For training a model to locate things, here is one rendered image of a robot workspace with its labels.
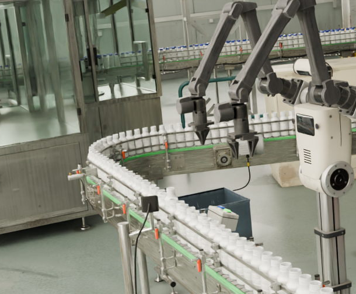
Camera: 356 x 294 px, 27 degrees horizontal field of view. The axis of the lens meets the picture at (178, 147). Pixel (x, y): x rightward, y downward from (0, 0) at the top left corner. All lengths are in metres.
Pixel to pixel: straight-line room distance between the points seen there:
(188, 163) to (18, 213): 2.09
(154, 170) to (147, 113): 3.82
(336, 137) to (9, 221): 4.02
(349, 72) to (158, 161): 3.05
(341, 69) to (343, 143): 4.34
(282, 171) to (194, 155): 2.61
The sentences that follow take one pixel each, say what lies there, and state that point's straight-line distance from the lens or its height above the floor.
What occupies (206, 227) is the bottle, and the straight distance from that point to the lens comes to 2.85.
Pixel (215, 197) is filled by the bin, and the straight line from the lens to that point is 4.09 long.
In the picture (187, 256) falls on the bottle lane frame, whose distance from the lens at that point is 2.99.
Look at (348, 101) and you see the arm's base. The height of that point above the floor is 1.54.
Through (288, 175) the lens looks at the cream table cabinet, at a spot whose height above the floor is 0.12.
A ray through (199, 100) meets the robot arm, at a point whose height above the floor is 1.57.
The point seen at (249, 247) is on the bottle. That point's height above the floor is 1.16.
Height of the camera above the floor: 2.02
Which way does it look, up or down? 12 degrees down
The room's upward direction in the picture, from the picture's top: 6 degrees counter-clockwise
